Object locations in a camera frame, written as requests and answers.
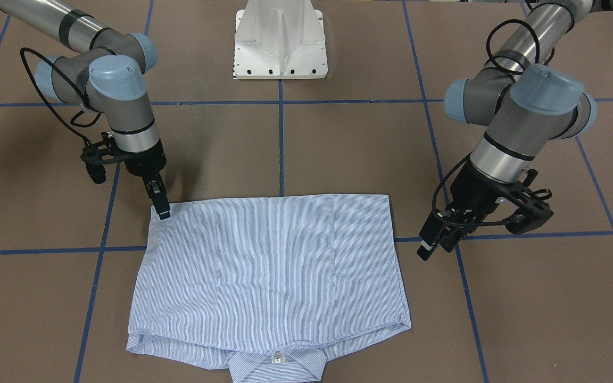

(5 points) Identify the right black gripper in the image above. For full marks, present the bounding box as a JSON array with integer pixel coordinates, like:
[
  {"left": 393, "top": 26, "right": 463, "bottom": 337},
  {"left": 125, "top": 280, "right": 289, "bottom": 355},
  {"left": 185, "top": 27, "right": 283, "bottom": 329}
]
[{"left": 125, "top": 140, "right": 171, "bottom": 220}]

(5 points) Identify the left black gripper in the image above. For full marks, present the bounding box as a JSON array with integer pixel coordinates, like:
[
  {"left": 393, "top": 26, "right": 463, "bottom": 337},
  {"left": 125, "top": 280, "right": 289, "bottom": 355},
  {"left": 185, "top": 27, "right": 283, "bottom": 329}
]
[{"left": 417, "top": 160, "right": 523, "bottom": 261}]

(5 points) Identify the light blue striped shirt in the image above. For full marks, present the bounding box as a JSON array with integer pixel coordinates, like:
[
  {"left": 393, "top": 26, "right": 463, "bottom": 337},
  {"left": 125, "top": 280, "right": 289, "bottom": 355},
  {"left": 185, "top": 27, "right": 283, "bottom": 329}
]
[{"left": 126, "top": 194, "right": 411, "bottom": 382}]

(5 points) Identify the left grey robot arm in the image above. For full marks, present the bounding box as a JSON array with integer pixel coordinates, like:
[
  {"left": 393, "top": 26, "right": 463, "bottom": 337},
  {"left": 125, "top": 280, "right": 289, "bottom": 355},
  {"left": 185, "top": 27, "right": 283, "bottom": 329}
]
[{"left": 417, "top": 1, "right": 613, "bottom": 260}]

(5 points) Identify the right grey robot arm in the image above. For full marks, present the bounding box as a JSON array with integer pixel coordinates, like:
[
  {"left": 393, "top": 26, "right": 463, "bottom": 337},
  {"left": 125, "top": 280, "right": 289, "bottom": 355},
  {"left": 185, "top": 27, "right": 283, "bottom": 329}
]
[{"left": 0, "top": 1, "right": 170, "bottom": 220}]

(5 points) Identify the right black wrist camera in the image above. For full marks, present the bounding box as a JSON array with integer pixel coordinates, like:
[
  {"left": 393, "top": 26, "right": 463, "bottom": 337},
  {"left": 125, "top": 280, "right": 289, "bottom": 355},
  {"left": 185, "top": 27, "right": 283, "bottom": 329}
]
[{"left": 80, "top": 131, "right": 127, "bottom": 185}]

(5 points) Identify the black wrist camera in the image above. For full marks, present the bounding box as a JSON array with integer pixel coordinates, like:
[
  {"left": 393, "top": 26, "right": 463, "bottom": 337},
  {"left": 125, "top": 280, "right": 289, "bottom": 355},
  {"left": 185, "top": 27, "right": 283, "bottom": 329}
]
[
  {"left": 506, "top": 187, "right": 554, "bottom": 235},
  {"left": 80, "top": 131, "right": 127, "bottom": 185}
]

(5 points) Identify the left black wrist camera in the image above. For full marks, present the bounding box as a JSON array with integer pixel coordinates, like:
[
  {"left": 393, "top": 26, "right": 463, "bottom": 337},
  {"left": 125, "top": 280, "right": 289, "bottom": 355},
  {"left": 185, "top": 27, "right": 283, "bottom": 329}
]
[{"left": 506, "top": 187, "right": 554, "bottom": 235}]

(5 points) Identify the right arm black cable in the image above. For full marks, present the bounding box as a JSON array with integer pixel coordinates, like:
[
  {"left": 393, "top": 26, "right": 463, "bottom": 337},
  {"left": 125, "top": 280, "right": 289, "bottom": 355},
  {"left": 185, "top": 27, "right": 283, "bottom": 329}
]
[{"left": 19, "top": 47, "right": 106, "bottom": 145}]

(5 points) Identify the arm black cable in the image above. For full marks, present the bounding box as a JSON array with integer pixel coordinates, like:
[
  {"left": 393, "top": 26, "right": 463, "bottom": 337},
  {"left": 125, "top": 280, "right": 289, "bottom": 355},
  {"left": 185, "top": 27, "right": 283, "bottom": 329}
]
[
  {"left": 430, "top": 19, "right": 556, "bottom": 230},
  {"left": 19, "top": 47, "right": 106, "bottom": 145}
]

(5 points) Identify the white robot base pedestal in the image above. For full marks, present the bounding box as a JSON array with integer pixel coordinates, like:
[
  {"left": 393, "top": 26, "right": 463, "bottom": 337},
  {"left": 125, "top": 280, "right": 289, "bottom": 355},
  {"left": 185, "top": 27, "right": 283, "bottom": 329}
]
[{"left": 233, "top": 1, "right": 329, "bottom": 80}]

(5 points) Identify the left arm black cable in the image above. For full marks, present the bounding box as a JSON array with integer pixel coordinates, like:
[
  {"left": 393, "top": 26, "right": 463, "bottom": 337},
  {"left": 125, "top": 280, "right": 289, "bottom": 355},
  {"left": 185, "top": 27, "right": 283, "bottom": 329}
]
[{"left": 430, "top": 19, "right": 556, "bottom": 230}]

